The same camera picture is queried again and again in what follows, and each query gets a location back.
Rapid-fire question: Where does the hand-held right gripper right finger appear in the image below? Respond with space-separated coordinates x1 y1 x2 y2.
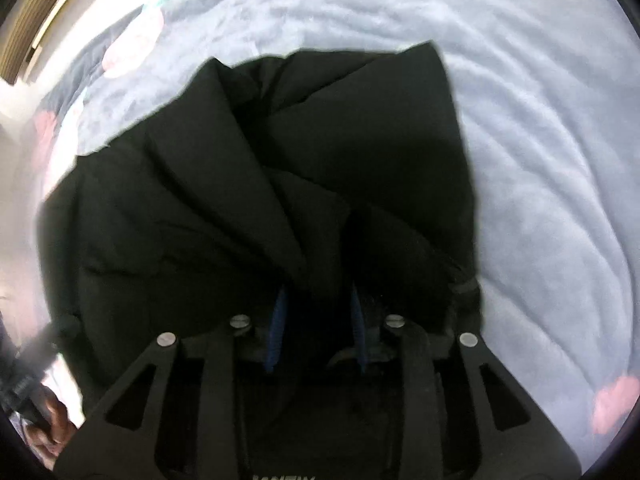
347 282 583 480

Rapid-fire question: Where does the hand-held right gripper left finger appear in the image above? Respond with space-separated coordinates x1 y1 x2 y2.
54 285 291 480

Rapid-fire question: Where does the black hooded jacket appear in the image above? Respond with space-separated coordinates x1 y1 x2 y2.
37 40 483 396

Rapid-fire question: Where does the person's left hand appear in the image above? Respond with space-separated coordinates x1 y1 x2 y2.
25 393 78 462

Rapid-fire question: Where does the grey floral blanket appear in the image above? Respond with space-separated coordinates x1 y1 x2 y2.
30 0 640 461

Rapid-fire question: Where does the striped window blind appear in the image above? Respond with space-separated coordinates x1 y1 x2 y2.
0 0 88 83

